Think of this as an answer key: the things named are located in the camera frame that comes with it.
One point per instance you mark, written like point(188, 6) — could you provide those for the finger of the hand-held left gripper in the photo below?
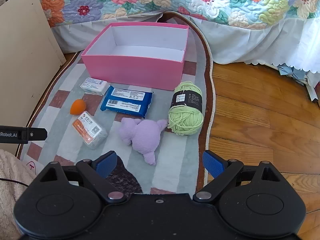
point(37, 134)

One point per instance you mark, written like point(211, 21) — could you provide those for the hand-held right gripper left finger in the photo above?
point(107, 163)

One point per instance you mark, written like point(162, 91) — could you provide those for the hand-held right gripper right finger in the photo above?
point(212, 163)

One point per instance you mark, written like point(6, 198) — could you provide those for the clear floss pick box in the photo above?
point(88, 130)

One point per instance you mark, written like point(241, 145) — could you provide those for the purple plush toy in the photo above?
point(143, 137)

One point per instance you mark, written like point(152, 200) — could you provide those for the orange makeup sponge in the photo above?
point(78, 107)

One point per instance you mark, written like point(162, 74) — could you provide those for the green yarn ball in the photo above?
point(185, 120)

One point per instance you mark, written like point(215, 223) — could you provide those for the blue wet wipes pack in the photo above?
point(125, 102)

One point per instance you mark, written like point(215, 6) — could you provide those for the white tissue pack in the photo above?
point(95, 86)

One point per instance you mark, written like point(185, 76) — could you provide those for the pink cardboard box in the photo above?
point(135, 72)

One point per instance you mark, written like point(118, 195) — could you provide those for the white paper label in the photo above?
point(32, 166)

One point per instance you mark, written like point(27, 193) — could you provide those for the beige fleece garment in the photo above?
point(12, 170)

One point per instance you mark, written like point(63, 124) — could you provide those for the striped checked rug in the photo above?
point(175, 155)

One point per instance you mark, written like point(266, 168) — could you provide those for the cream cabinet panel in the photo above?
point(22, 67)

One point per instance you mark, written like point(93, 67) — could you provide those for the crumpled papers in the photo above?
point(312, 90)

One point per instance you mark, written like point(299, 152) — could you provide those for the white bed skirt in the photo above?
point(250, 45)

